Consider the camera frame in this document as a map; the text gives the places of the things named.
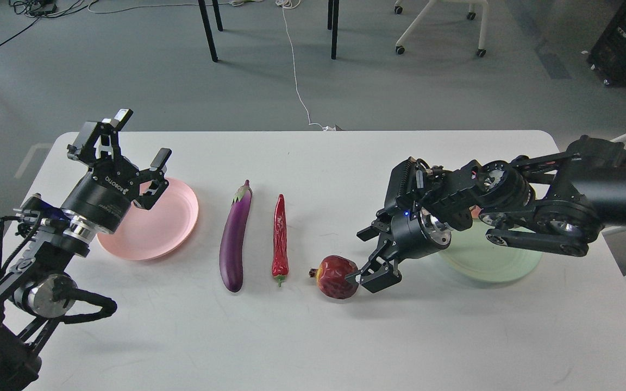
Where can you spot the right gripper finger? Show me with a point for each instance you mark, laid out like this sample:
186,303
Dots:
380,227
380,271

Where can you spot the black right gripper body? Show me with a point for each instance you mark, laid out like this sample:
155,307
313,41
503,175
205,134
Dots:
416,235

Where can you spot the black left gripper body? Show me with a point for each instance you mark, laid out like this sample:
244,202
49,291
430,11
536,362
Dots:
103,195

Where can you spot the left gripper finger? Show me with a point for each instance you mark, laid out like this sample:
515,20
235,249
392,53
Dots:
97,143
154,176

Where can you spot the red pomegranate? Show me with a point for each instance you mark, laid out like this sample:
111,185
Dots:
331,274

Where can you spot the red chili pepper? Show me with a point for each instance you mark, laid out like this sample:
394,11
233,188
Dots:
280,261

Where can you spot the purple eggplant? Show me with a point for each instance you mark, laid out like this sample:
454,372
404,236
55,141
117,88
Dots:
231,245

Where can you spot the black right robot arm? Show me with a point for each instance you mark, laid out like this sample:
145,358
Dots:
558,203

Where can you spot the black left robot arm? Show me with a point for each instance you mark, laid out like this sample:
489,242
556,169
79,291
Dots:
38,242

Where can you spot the pink plate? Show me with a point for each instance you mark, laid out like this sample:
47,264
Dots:
149,234

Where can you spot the green plate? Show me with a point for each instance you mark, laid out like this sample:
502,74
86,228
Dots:
472,255

